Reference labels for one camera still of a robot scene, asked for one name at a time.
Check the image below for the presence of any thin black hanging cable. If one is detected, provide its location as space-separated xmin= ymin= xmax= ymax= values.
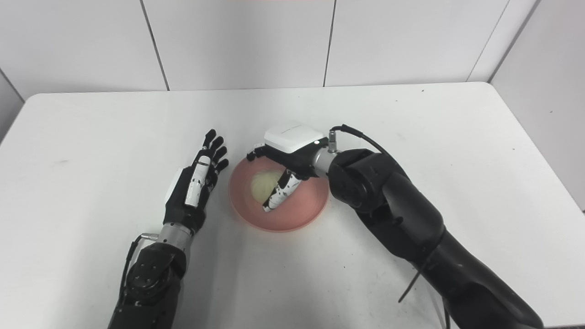
xmin=398 ymin=258 xmax=453 ymax=329

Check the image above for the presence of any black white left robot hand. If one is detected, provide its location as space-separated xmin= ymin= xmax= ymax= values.
xmin=163 ymin=129 xmax=229 ymax=236

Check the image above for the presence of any white steamed bun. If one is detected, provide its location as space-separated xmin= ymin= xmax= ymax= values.
xmin=250 ymin=171 xmax=286 ymax=205

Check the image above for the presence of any pink round plate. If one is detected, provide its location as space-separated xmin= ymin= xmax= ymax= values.
xmin=229 ymin=155 xmax=330 ymax=233

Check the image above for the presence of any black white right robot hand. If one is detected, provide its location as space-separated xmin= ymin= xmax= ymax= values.
xmin=246 ymin=121 xmax=329 ymax=213

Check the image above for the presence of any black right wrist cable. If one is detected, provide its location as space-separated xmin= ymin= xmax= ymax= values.
xmin=328 ymin=124 xmax=394 ymax=158

